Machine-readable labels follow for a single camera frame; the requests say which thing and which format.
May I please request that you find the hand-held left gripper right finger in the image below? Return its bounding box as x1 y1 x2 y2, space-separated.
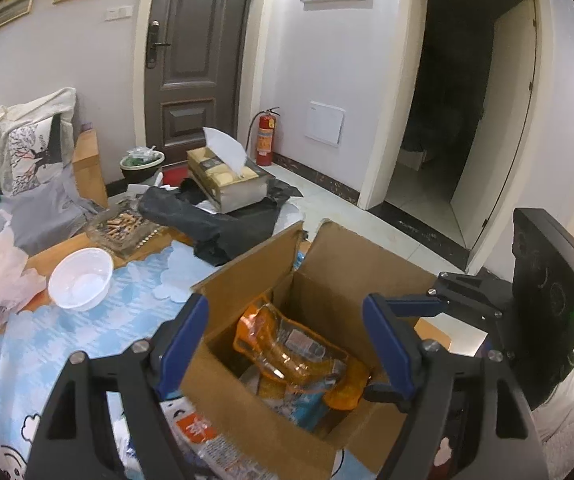
362 294 550 480

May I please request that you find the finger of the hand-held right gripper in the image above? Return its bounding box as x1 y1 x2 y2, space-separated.
384 287 450 320
364 383 409 407

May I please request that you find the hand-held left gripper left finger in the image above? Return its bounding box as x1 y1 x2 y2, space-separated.
26 292 211 480

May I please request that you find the orange label clear snack packet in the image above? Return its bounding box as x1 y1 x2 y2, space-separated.
167 400 278 480

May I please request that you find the brown cardboard box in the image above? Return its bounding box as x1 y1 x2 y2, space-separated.
179 219 453 480

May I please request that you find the orange snack bag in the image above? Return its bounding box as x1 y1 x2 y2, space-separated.
232 302 370 411

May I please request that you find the light blue snack packet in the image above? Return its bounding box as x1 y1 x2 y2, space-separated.
267 390 335 431

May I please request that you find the black plastic bag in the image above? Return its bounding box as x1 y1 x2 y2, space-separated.
138 177 304 267

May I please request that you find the blue printed tablecloth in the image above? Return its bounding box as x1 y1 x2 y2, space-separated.
0 237 393 480

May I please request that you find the white bowl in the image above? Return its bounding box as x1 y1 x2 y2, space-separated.
48 247 114 311

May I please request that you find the glass ashtray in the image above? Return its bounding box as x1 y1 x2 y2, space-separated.
85 205 169 260

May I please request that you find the yellow patterned tissue box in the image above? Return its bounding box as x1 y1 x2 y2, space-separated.
187 146 269 213

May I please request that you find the red door mat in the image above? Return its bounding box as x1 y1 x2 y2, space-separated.
162 167 190 188

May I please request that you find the dark trash bin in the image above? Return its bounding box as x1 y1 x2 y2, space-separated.
119 146 165 186

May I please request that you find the grey sofa cover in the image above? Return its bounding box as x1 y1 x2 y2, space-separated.
0 170 108 256

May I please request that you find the red fire extinguisher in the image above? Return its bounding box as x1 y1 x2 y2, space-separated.
247 106 280 167

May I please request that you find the tree print cushion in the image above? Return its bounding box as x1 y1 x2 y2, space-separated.
0 87 78 197

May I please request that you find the dark brown entry door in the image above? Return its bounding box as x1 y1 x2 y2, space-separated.
144 0 258 171

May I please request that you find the white wall panel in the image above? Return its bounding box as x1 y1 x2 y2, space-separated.
304 101 345 147

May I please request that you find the metal door handle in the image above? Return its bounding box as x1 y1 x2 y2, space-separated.
146 21 172 69

